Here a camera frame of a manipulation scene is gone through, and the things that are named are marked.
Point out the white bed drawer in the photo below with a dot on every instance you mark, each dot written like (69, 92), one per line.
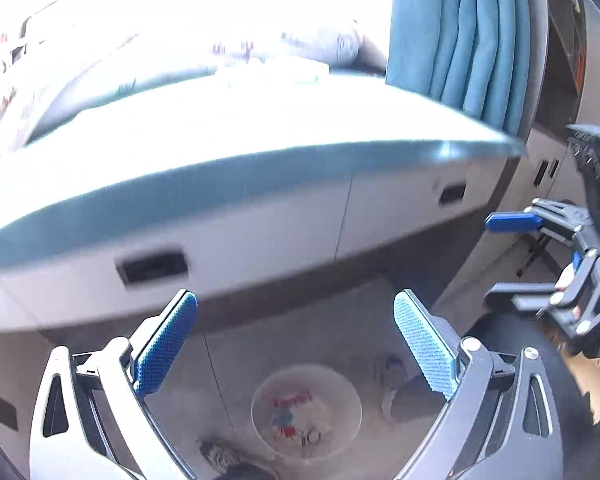
(255, 240)
(405, 210)

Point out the red snack wrapper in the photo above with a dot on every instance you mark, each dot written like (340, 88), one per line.
(292, 400)

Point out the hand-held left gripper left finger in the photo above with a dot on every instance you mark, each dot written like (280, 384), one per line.
(166, 342)

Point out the blue wrapper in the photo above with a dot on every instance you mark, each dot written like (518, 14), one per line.
(286, 417)

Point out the cartoon printed quilt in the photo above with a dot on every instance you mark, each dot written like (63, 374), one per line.
(325, 45)

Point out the clear plastic bowl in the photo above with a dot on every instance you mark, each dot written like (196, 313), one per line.
(332, 395)

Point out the teal bed mattress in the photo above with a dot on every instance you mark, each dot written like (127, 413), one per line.
(230, 175)

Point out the cardboard box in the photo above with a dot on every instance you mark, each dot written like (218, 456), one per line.
(587, 385)

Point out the white cabinet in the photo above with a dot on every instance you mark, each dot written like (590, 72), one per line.
(547, 200)

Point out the grey slipper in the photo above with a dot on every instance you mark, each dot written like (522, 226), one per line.
(220, 455)

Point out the teal curtain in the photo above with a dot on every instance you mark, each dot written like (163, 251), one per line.
(470, 35)

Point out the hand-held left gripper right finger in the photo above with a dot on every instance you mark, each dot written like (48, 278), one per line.
(424, 345)

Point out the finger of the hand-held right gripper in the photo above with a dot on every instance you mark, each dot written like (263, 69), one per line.
(510, 222)
(522, 292)

